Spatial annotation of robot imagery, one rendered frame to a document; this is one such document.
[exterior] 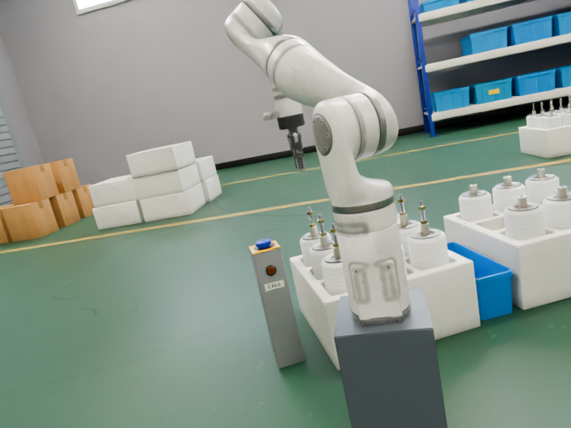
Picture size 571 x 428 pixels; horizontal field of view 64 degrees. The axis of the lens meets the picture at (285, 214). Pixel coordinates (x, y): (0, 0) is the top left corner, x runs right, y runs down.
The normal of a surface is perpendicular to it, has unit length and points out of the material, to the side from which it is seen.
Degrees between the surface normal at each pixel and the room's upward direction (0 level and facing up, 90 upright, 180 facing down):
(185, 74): 90
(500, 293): 92
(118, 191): 90
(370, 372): 90
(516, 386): 0
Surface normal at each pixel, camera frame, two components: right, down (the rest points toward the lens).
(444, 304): 0.20, 0.18
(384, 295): -0.18, 0.25
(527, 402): -0.20, -0.96
